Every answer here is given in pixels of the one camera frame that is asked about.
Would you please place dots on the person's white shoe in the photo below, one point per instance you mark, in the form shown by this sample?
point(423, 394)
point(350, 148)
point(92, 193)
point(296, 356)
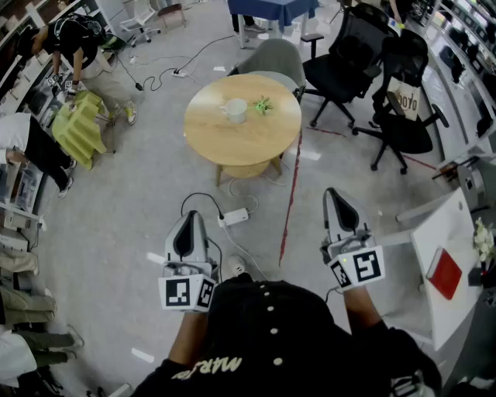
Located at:
point(236, 265)

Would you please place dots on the white desk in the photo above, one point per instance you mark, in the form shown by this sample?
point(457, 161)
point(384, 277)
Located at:
point(449, 240)

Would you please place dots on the white power strip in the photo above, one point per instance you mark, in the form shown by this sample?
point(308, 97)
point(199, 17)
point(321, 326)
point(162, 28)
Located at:
point(234, 217)
point(179, 73)

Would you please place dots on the person's black shirt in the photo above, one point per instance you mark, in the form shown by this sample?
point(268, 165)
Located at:
point(271, 349)

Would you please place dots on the grey metal machine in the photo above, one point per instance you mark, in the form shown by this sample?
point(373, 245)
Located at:
point(474, 182)

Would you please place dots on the table with blue cloth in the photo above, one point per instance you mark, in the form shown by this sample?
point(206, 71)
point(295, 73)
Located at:
point(271, 9)

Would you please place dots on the black pen holder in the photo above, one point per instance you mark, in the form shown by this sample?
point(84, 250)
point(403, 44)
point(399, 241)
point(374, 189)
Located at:
point(474, 277)

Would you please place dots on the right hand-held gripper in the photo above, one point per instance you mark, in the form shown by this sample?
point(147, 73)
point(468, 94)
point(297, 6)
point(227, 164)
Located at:
point(364, 267)

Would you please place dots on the grey upholstered chair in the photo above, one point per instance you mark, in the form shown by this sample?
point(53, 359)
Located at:
point(275, 58)

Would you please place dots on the white shelving unit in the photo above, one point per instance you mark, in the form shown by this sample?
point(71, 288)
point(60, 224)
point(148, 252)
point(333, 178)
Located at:
point(23, 73)

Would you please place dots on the person's left forearm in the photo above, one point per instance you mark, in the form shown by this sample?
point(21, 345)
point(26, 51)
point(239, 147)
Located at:
point(190, 333)

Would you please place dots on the white mug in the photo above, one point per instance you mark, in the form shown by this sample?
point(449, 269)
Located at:
point(235, 110)

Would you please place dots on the white tote bag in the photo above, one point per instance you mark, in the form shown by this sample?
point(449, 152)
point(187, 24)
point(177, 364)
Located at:
point(405, 101)

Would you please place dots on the red book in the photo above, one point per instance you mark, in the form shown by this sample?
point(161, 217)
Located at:
point(445, 273)

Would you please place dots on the brown stool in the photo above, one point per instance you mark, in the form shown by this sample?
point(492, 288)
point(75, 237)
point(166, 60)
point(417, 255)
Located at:
point(170, 11)

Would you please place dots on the white office chair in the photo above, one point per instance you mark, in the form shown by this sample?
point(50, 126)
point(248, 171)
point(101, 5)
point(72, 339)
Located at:
point(141, 19)

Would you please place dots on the black mesh office chair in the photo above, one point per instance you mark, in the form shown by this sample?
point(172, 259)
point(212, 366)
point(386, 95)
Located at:
point(410, 135)
point(348, 50)

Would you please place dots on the small green plant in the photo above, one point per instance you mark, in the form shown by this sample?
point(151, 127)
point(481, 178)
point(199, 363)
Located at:
point(266, 105)

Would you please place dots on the red floor tape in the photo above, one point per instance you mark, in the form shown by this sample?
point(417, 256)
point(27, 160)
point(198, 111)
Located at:
point(290, 201)

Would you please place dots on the table with yellow-green cloth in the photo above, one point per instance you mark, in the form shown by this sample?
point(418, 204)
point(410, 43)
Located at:
point(75, 132)

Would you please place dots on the person's right forearm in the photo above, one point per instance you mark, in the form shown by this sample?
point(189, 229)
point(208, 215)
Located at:
point(360, 306)

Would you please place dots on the round wooden table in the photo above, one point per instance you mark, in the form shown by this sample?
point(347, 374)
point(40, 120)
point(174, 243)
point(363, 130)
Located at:
point(240, 143)

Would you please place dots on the black power adapter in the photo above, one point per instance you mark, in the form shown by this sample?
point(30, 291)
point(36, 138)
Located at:
point(138, 86)

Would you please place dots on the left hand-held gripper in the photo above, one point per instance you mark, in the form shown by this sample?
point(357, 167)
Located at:
point(182, 291)

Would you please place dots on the grey metal shelving unit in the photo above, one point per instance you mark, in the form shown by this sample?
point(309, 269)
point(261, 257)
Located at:
point(465, 58)

